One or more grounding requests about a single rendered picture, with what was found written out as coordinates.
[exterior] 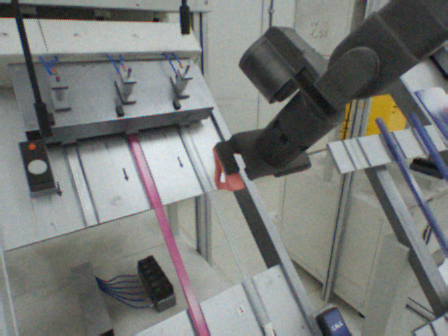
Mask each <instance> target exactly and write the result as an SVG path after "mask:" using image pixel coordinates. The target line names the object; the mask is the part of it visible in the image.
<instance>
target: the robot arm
mask: <svg viewBox="0 0 448 336"><path fill-rule="evenodd" d="M446 41H448V0H389V1H388V2H387V3H386V4H385V5H384V6H383V7H382V8H380V10H378V12H375V11H374V12H372V13H371V14H369V16H368V17H367V18H366V19H365V20H364V21H362V23H360V25H358V27H356V28H355V29H354V30H353V31H352V32H351V33H350V34H349V35H348V36H347V37H346V38H345V39H343V41H341V42H340V43H339V44H338V45H337V46H336V48H335V49H334V51H333V52H332V54H331V56H330V59H329V61H328V62H327V60H325V58H324V57H323V56H322V55H321V54H320V53H319V52H316V51H315V48H312V47H311V46H310V45H308V43H306V41H304V39H302V37H300V35H298V33H295V30H293V29H292V28H290V27H284V26H271V27H270V28H268V30H267V31H266V33H264V34H263V35H262V36H261V37H259V39H257V40H256V41H255V42H254V43H253V44H252V45H251V46H250V47H249V48H248V49H247V50H246V52H244V54H243V55H242V58H241V59H240V62H239V65H238V67H239V68H240V69H241V70H242V72H243V73H244V74H245V76H246V77H247V78H248V80H250V81H251V82H252V84H253V85H254V86H255V88H257V90H258V91H259V93H261V95H262V96H263V97H264V98H265V100H266V101H267V102H268V103H269V104H272V103H276V101H278V102H279V103H280V102H282V101H285V100H286V99H287V98H289V97H290V96H291V95H293V93H295V91H297V90H298V89H299V91H298V92H297V93H296V94H295V95H294V96H293V98H292V99H291V100H290V101H289V102H288V103H287V104H286V105H285V106H284V108H282V110H280V112H278V114H277V115H276V116H275V117H274V118H273V119H272V120H271V121H270V122H269V124H268V125H267V126H266V127H265V128H264V129H256V130H252V131H244V132H240V133H236V134H234V135H232V136H231V137H230V139H229V140H226V141H223V142H217V144H215V145H214V147H213V148H212V150H213V154H214V159H215V180H214V182H215V185H216V187H217V189H221V190H229V191H231V192H232V191H236V190H240V189H242V188H245V186H244V183H243V182H242V179H241V177H240V174H239V171H240V167H239V166H238V163H237V161H236V158H235V156H234V155H233V154H240V155H241V156H242V159H243V161H244V164H245V165H246V167H244V171H245V173H246V176H247V178H248V180H250V181H253V180H255V179H257V178H262V177H264V176H267V175H274V177H276V178H280V177H282V176H284V175H289V174H291V173H299V172H302V171H307V170H308V169H310V167H312V164H311V163H310V158H309V156H308V154H307V152H306V150H308V148H310V147H311V146H313V145H314V144H315V143H316V142H317V141H319V140H320V139H321V138H323V137H324V136H325V135H327V133H329V132H330V131H332V130H333V129H334V128H336V127H337V126H338V125H339V124H340V123H342V122H343V121H344V119H345V118H346V108H345V107H346V105H348V104H349V103H351V102H352V101H354V100H362V99H368V98H370V97H372V96H375V95H376V94H378V93H379V92H381V91H382V90H383V89H385V88H386V87H388V86H389V85H390V84H391V83H393V82H394V81H396V80H397V79H399V77H401V76H402V75H404V74H405V73H406V72H408V71H409V70H410V69H412V68H413V67H414V66H416V65H417V64H419V63H420V62H421V61H422V60H423V59H424V58H425V57H427V56H428V55H430V53H432V52H433V51H435V50H436V49H437V48H439V47H440V46H442V45H443V44H444V43H446ZM222 171H223V174H224V175H225V182H221V174H222Z"/></svg>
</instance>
